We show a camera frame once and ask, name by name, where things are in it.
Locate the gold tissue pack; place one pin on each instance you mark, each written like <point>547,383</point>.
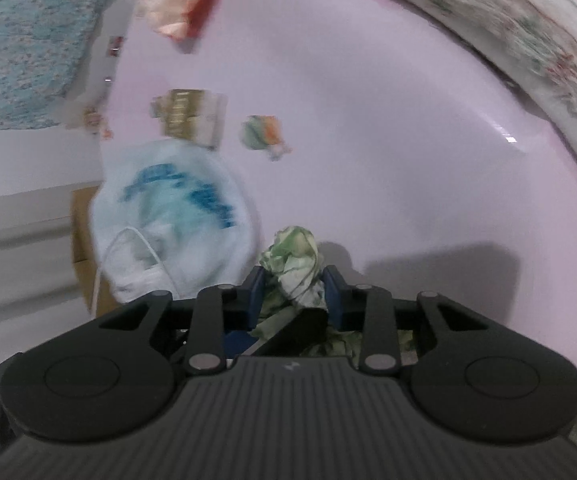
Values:
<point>192,115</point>

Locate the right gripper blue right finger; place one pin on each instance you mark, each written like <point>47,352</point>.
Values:
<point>368,310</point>

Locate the teal floral curtain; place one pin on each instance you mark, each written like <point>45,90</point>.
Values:
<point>42,46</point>

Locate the white plastic shopping bag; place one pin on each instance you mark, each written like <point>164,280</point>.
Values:
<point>170,216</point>

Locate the green floral scrunchie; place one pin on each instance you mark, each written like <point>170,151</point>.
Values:
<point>294,287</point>

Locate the brown cardboard box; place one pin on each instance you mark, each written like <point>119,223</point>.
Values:
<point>83,258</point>

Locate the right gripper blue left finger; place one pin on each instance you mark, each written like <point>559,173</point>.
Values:
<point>219,310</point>

